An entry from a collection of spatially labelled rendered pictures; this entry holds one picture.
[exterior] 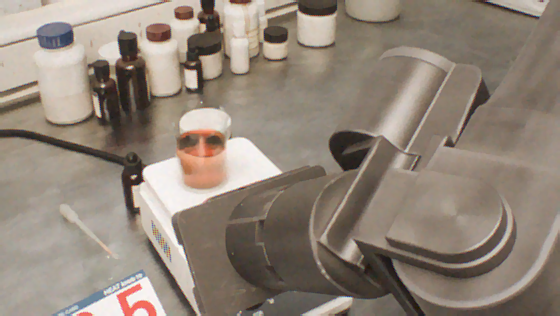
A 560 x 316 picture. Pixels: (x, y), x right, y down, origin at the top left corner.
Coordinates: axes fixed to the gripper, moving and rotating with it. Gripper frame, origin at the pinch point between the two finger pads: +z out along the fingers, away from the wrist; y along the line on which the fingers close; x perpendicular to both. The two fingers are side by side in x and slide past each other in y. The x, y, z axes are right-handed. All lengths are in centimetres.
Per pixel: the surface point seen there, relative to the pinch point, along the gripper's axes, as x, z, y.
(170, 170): -6.6, 15.7, -2.9
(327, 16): -24, 41, -44
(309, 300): 8.1, 6.2, -8.5
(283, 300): 7.3, 6.5, -6.3
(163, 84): -20.0, 41.8, -13.7
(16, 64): -29, 49, 5
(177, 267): 2.2, 13.0, 0.0
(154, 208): -3.5, 15.6, -0.2
